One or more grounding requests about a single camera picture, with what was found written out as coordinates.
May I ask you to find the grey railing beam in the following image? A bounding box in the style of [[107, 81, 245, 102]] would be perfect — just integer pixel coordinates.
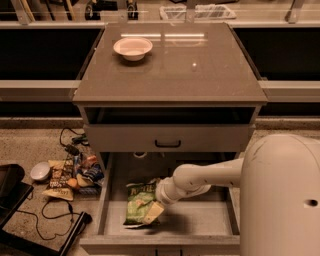
[[0, 80, 80, 102]]

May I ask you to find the orange fruit on floor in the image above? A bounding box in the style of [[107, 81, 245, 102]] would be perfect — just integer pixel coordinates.
[[67, 178, 80, 190]]

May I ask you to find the closed top drawer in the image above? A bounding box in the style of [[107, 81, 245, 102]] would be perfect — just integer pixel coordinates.
[[84, 124, 255, 152]]

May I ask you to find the grey drawer cabinet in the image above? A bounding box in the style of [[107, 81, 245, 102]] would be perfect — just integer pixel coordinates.
[[71, 22, 269, 174]]

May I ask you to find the green jalapeno chip bag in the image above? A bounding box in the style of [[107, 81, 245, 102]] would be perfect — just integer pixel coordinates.
[[124, 179, 158, 226]]

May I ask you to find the brown chip bag on floor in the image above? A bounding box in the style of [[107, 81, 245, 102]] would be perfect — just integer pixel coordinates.
[[43, 160, 74, 201]]

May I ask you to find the black drawer handle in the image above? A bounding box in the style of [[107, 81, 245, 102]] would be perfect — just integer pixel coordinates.
[[154, 140, 182, 148]]

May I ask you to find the black stand base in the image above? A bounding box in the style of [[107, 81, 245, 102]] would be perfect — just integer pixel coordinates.
[[0, 163, 94, 256]]

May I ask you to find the black cable on floor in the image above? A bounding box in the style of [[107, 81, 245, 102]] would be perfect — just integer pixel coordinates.
[[15, 196, 84, 242]]

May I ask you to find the blue snack bag on floor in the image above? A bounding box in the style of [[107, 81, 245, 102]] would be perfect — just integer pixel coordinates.
[[76, 163, 104, 195]]

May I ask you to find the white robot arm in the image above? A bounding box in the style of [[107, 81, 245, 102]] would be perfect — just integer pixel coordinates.
[[155, 134, 320, 256]]

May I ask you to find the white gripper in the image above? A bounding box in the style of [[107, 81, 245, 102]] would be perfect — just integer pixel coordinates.
[[143, 178, 186, 225]]

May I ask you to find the white wire basket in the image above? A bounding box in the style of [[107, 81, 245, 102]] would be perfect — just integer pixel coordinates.
[[159, 4, 237, 20]]

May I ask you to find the white bowl on floor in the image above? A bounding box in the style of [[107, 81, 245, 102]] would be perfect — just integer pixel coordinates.
[[30, 162, 50, 181]]

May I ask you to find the black power adapter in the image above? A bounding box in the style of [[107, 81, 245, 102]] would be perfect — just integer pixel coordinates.
[[65, 144, 80, 156]]

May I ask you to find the open middle drawer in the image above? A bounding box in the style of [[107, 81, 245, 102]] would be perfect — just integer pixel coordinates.
[[80, 153, 240, 256]]

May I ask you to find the white bowl on counter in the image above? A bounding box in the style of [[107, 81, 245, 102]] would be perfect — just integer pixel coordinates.
[[113, 37, 153, 61]]

